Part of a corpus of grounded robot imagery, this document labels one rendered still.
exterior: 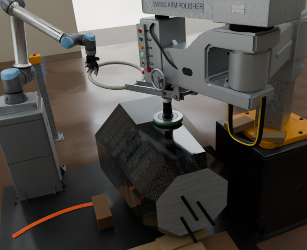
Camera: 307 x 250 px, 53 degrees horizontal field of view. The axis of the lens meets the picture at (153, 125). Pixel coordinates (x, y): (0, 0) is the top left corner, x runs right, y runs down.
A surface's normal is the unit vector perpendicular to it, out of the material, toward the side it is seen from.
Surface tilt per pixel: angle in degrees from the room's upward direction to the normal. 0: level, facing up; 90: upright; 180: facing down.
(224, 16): 90
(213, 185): 90
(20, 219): 0
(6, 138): 90
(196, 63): 90
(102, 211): 0
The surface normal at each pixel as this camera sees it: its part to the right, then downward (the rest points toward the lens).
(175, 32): 0.61, 0.32
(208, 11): -0.79, 0.33
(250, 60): -0.19, 0.46
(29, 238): -0.07, -0.89
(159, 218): 0.32, 0.41
